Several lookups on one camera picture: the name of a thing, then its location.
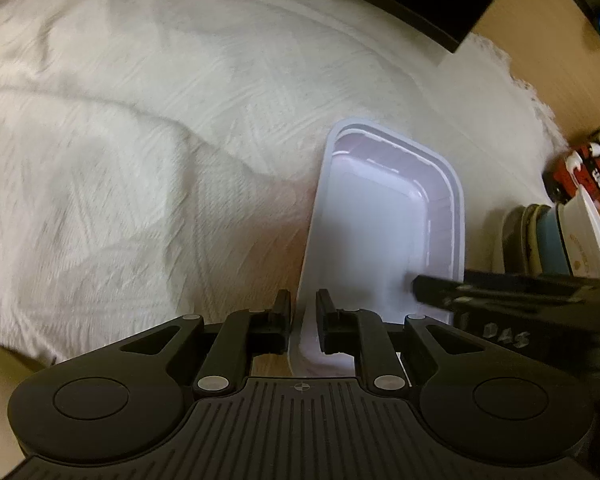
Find white plastic tray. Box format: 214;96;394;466
289;118;467;379

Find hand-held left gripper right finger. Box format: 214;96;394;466
315;288;487;395

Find red drink package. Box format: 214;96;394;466
542;146;600;202

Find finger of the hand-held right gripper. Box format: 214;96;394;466
461;268;598;290
411;274;481;309

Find white tablecloth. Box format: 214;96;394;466
0;0;573;367

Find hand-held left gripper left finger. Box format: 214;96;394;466
119;288;292;396

